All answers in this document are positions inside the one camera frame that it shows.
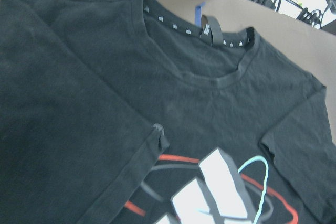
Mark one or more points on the black graphic t-shirt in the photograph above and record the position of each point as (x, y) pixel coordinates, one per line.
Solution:
(118, 111)

